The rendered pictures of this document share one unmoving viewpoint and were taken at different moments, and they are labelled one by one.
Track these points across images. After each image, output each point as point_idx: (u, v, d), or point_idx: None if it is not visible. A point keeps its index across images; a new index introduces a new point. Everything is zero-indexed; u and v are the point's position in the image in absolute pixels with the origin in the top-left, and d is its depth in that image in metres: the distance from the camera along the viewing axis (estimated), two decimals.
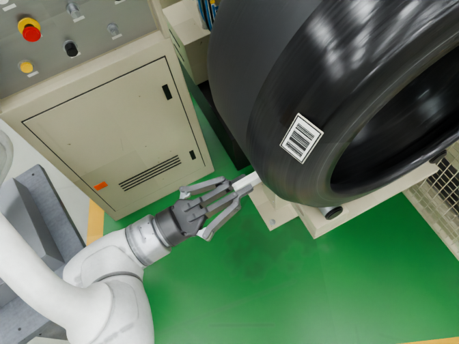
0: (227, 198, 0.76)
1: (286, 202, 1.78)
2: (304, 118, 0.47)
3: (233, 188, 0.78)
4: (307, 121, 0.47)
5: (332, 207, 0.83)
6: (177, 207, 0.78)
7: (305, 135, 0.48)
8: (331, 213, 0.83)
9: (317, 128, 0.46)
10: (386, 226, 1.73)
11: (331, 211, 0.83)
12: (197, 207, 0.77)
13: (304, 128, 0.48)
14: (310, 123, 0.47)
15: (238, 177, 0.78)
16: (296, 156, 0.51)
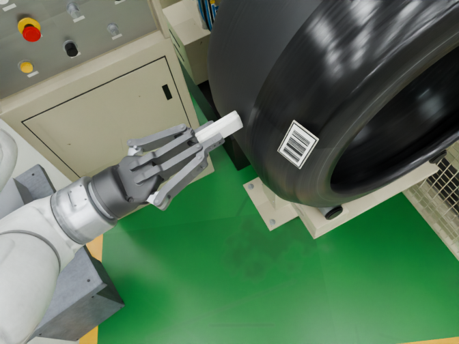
0: (188, 151, 0.56)
1: (286, 202, 1.78)
2: (300, 125, 0.48)
3: (197, 140, 0.58)
4: (302, 128, 0.48)
5: (337, 205, 0.84)
6: (123, 166, 0.58)
7: (301, 141, 0.49)
8: (336, 210, 0.83)
9: (313, 135, 0.47)
10: (386, 226, 1.73)
11: (336, 209, 0.83)
12: (148, 166, 0.57)
13: (300, 135, 0.48)
14: (306, 130, 0.48)
15: (204, 125, 0.58)
16: (293, 162, 0.52)
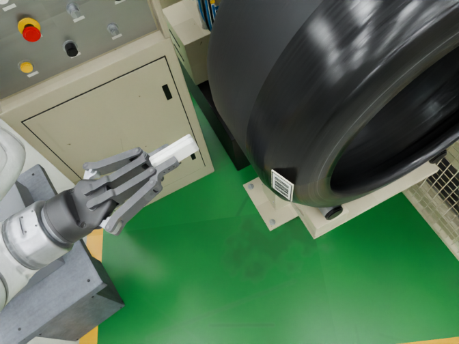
0: (142, 176, 0.56)
1: (286, 202, 1.78)
2: (276, 173, 0.56)
3: None
4: (279, 176, 0.56)
5: (326, 211, 0.84)
6: (78, 190, 0.58)
7: (283, 184, 0.58)
8: (326, 217, 0.84)
9: (288, 181, 0.56)
10: (386, 226, 1.73)
11: (326, 216, 0.84)
12: (102, 190, 0.57)
13: (280, 180, 0.57)
14: (282, 177, 0.56)
15: (159, 149, 0.57)
16: (285, 196, 0.61)
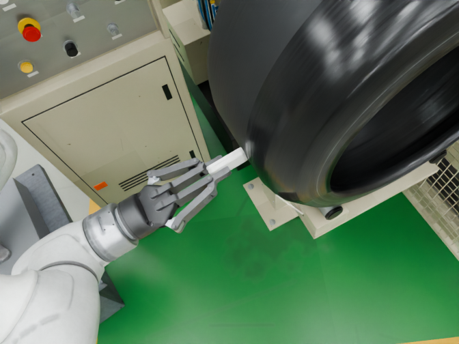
0: (201, 183, 0.66)
1: (286, 202, 1.78)
2: (280, 198, 0.65)
3: (208, 171, 0.68)
4: (282, 200, 0.65)
5: (326, 216, 0.87)
6: (145, 194, 0.67)
7: (288, 205, 0.66)
8: (331, 218, 0.87)
9: (289, 205, 0.64)
10: (386, 226, 1.73)
11: (330, 218, 0.87)
12: (166, 194, 0.66)
13: (285, 202, 0.66)
14: (285, 201, 0.65)
15: (214, 159, 0.67)
16: None
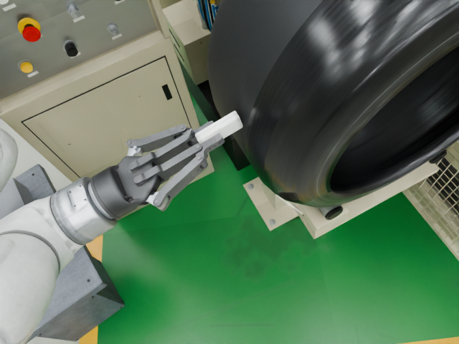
0: (188, 152, 0.56)
1: (286, 202, 1.78)
2: (280, 198, 0.65)
3: (197, 140, 0.58)
4: (282, 200, 0.65)
5: (326, 216, 0.87)
6: (123, 166, 0.58)
7: (288, 205, 0.66)
8: (331, 218, 0.87)
9: (289, 205, 0.64)
10: (386, 226, 1.73)
11: (330, 218, 0.87)
12: (148, 166, 0.57)
13: (285, 202, 0.66)
14: (285, 201, 0.65)
15: (204, 125, 0.58)
16: (296, 210, 0.69)
